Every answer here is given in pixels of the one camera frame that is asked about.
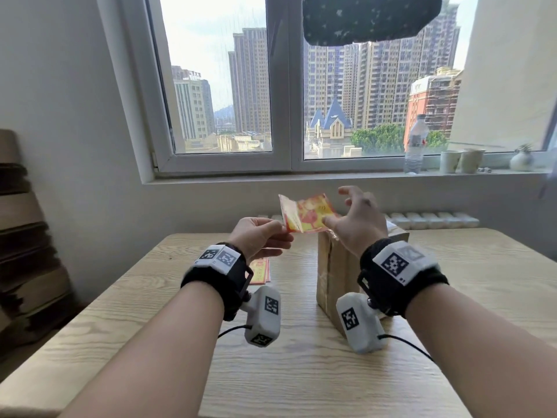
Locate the person's right hand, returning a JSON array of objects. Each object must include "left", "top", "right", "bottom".
[{"left": 324, "top": 185, "right": 390, "bottom": 259}]

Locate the person's left hand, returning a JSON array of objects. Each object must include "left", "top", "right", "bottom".
[{"left": 226, "top": 217, "right": 295, "bottom": 264}]

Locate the orange yellow snack packet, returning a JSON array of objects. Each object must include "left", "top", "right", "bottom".
[{"left": 278, "top": 193, "right": 339, "bottom": 234}]

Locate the person's left forearm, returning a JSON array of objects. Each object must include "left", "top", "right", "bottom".
[{"left": 59, "top": 280, "right": 225, "bottom": 418}]

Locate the person's right forearm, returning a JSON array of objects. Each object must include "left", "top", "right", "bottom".
[{"left": 405, "top": 283, "right": 557, "bottom": 418}]

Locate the flat red yellow packet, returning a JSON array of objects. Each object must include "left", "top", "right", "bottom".
[{"left": 249, "top": 259, "right": 272, "bottom": 285}]

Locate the brown cardboard box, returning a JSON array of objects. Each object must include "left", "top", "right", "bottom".
[{"left": 316, "top": 219, "right": 410, "bottom": 336}]

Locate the black left wrist band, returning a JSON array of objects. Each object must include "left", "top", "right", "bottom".
[{"left": 180, "top": 243, "right": 254, "bottom": 322}]

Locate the black wrist band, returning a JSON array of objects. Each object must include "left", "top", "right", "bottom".
[
  {"left": 357, "top": 238, "right": 450, "bottom": 318},
  {"left": 180, "top": 243, "right": 254, "bottom": 322}
]

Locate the black right wrist band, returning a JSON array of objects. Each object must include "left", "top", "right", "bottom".
[{"left": 357, "top": 238, "right": 450, "bottom": 318}]

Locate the white radiator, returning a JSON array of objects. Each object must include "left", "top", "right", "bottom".
[{"left": 257, "top": 212, "right": 480, "bottom": 231}]

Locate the clear plastic water bottle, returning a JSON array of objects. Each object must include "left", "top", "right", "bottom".
[{"left": 403, "top": 114, "right": 430, "bottom": 175}]

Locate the pale paper cup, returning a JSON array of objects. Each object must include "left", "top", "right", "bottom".
[
  {"left": 440, "top": 150, "right": 463, "bottom": 175},
  {"left": 460, "top": 148, "right": 486, "bottom": 174}
]

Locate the small white plant vase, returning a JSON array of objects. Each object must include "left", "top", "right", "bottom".
[{"left": 509, "top": 144, "right": 535, "bottom": 172}]

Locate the dark spotted hanging cloth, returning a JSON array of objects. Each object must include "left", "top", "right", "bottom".
[{"left": 301, "top": 0, "right": 443, "bottom": 47}]

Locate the stack of brown cardboard sheets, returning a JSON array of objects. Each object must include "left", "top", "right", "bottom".
[{"left": 0, "top": 129, "right": 84, "bottom": 359}]

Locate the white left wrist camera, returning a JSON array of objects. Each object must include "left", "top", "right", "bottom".
[{"left": 240, "top": 286, "right": 282, "bottom": 348}]

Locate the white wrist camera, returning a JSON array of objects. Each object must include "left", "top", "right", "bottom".
[
  {"left": 335, "top": 292, "right": 387, "bottom": 355},
  {"left": 240, "top": 286, "right": 282, "bottom": 348}
]

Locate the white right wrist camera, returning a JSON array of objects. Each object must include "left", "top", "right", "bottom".
[{"left": 335, "top": 292, "right": 387, "bottom": 355}]

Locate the black left camera cable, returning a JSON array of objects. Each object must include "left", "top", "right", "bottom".
[{"left": 217, "top": 324, "right": 253, "bottom": 340}]

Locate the black camera cable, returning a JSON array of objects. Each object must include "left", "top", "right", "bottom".
[
  {"left": 378, "top": 334, "right": 436, "bottom": 364},
  {"left": 217, "top": 324, "right": 253, "bottom": 340}
]

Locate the black right camera cable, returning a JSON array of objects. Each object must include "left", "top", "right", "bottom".
[{"left": 378, "top": 334, "right": 436, "bottom": 364}]

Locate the white window frame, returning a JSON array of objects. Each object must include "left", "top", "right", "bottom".
[{"left": 96, "top": 0, "right": 557, "bottom": 184}]

